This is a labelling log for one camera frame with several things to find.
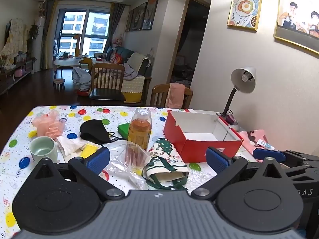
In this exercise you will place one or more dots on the dark tv cabinet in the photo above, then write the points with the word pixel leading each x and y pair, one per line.
pixel 12 76

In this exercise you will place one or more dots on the white toothpaste tube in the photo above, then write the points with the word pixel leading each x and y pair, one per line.
pixel 266 145

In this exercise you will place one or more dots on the red cardboard box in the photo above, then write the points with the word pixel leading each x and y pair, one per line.
pixel 197 147

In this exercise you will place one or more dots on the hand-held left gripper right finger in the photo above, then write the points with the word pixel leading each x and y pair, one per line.
pixel 216 158

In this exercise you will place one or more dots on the green sponge block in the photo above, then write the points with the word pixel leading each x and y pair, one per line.
pixel 123 132

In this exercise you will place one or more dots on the cream printed blanket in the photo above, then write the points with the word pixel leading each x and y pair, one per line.
pixel 15 39

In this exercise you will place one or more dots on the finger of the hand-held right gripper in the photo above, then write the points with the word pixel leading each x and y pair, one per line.
pixel 269 154

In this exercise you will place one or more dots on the white paper tissue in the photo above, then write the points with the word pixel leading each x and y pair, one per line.
pixel 69 147

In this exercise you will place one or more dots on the framed food picture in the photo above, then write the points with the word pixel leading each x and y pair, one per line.
pixel 244 10

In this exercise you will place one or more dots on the pink towel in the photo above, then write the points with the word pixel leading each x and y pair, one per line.
pixel 175 95

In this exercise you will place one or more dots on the window curtain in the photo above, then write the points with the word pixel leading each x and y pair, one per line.
pixel 114 22

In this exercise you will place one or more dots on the pale green cup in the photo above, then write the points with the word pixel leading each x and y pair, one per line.
pixel 43 149

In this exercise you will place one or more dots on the white desk lamp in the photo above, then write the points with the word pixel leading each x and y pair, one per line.
pixel 245 78

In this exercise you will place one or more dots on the pink cloth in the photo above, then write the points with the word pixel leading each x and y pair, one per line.
pixel 254 137

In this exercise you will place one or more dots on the red sofa cushion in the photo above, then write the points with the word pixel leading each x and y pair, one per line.
pixel 116 57

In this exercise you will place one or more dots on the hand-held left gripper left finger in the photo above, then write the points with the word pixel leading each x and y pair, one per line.
pixel 98 158

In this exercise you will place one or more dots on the wooden chair black seat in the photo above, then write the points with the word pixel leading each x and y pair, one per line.
pixel 107 93

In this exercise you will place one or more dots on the balloon print tablecloth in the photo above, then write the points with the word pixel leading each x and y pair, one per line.
pixel 10 174

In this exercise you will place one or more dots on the low coffee table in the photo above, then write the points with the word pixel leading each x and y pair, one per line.
pixel 66 61

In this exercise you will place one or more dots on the sofa with cream cover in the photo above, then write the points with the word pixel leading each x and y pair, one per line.
pixel 135 84

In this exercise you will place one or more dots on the giraffe toy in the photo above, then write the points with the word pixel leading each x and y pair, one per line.
pixel 77 44

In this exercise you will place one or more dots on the pink mesh bath pouf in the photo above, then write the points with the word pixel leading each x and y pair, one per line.
pixel 49 125

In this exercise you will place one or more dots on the dark framed wall picture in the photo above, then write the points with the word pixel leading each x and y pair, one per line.
pixel 139 17
pixel 150 13
pixel 129 20

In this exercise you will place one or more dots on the framed family poster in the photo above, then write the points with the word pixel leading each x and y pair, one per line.
pixel 299 12

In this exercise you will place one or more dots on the orange juice bottle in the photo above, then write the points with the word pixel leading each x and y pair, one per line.
pixel 139 132

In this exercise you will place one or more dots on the clear plastic bag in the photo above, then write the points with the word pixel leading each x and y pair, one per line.
pixel 124 169

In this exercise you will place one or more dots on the white green tote bag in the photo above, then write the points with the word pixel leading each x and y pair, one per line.
pixel 164 169

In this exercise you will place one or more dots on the black face mask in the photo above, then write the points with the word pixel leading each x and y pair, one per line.
pixel 93 129

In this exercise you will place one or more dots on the red basin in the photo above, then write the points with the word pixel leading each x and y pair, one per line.
pixel 83 92

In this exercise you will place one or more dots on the yellow sponge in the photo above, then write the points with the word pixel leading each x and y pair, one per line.
pixel 88 150

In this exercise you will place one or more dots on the small round stool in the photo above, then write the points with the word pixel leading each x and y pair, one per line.
pixel 59 81

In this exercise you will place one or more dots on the grey cloth bundle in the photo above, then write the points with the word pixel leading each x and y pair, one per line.
pixel 81 78

